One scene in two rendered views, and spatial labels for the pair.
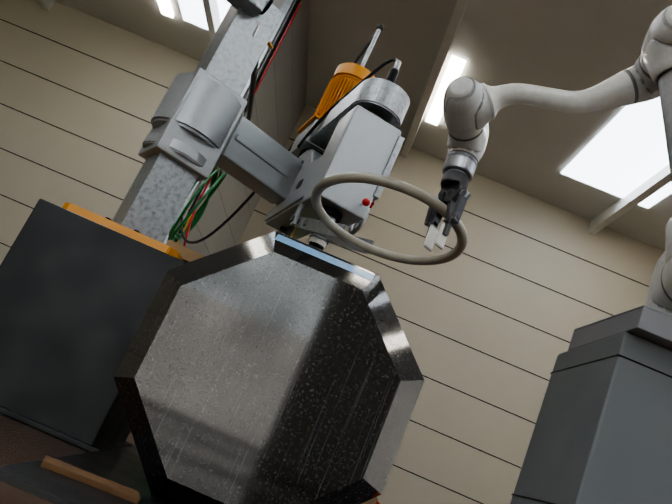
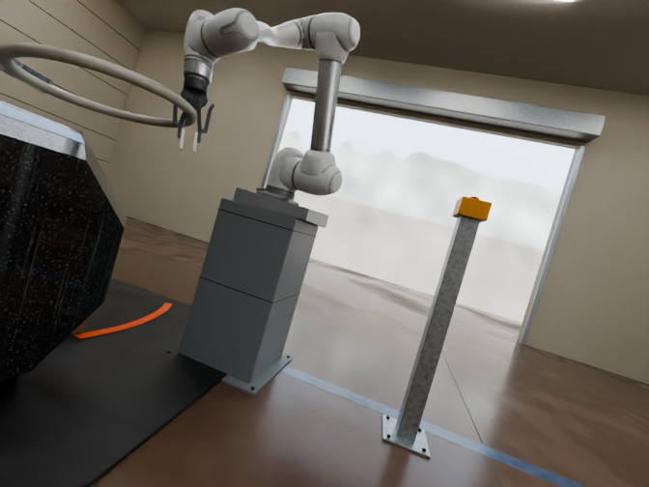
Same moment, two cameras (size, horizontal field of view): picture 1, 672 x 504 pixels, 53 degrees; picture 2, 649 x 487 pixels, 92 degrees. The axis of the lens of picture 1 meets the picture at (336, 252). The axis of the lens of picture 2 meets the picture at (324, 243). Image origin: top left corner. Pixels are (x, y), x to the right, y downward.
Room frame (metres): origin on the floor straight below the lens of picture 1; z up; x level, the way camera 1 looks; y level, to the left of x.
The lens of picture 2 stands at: (0.98, 0.71, 0.76)
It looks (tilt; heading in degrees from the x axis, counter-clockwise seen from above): 1 degrees down; 281
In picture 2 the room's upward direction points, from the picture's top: 16 degrees clockwise
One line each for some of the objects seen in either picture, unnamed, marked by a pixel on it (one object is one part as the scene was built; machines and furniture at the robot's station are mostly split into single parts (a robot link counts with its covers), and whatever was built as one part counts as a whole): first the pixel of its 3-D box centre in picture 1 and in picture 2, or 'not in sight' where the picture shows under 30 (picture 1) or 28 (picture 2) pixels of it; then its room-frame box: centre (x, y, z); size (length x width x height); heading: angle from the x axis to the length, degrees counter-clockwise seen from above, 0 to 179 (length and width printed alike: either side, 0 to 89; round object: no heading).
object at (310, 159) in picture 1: (318, 194); not in sight; (2.90, 0.18, 1.35); 0.74 x 0.23 x 0.49; 17
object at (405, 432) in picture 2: not in sight; (438, 319); (0.67, -0.75, 0.54); 0.20 x 0.20 x 1.09; 0
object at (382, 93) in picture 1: (345, 134); not in sight; (2.86, 0.18, 1.66); 0.96 x 0.25 x 0.17; 17
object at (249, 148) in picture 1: (232, 143); not in sight; (2.90, 0.64, 1.41); 0.74 x 0.34 x 0.25; 125
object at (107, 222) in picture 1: (130, 244); not in sight; (2.78, 0.80, 0.76); 0.49 x 0.49 x 0.05; 0
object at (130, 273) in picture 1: (84, 330); not in sight; (2.78, 0.80, 0.37); 0.66 x 0.66 x 0.74; 0
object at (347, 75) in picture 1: (345, 107); not in sight; (3.16, 0.26, 1.94); 0.31 x 0.28 x 0.40; 107
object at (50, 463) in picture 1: (91, 479); not in sight; (1.81, 0.33, 0.02); 0.25 x 0.10 x 0.01; 104
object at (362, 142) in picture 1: (342, 174); not in sight; (2.60, 0.10, 1.36); 0.36 x 0.22 x 0.45; 17
